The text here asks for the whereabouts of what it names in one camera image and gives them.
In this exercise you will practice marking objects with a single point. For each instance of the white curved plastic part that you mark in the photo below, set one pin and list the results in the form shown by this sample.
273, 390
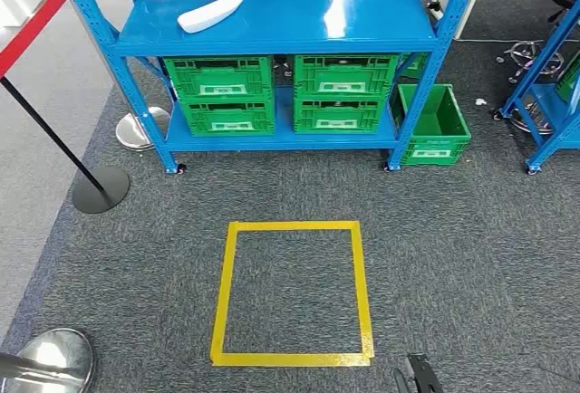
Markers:
208, 15

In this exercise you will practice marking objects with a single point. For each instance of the blue metal shelf rack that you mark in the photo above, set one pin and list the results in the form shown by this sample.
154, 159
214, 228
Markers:
546, 105
281, 18

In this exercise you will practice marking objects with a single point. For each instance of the green folded plastic crate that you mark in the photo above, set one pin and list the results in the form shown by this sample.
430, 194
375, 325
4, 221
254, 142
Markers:
226, 119
344, 77
217, 78
337, 117

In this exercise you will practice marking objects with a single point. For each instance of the yellow floor tape square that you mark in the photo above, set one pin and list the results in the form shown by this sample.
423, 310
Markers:
362, 294

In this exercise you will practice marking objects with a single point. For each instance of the green open plastic crate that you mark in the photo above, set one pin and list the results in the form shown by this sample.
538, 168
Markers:
435, 120

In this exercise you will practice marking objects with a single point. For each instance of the chrome stanchion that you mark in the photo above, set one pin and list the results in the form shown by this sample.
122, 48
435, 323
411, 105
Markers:
54, 354
136, 132

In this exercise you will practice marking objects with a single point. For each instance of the black stanchion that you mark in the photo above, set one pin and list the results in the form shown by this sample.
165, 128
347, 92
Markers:
102, 189

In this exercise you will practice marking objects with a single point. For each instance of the white power strip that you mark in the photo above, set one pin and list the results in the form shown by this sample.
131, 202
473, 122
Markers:
435, 12

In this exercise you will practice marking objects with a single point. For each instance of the white paper scrap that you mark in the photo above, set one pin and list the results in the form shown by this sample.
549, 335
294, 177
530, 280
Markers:
480, 102

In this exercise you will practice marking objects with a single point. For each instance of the chrome round base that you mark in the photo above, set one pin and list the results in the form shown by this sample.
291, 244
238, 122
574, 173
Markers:
528, 123

